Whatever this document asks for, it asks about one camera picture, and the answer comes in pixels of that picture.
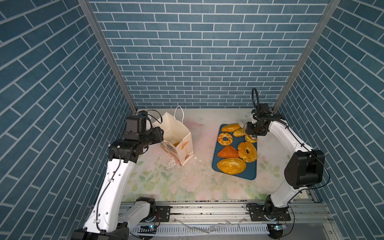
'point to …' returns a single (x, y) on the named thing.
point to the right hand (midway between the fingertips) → (248, 129)
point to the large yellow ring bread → (248, 157)
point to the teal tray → (251, 171)
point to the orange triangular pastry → (228, 151)
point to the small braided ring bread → (225, 142)
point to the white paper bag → (176, 131)
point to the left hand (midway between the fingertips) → (161, 131)
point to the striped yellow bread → (239, 132)
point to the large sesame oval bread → (231, 166)
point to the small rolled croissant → (248, 138)
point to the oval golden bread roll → (230, 128)
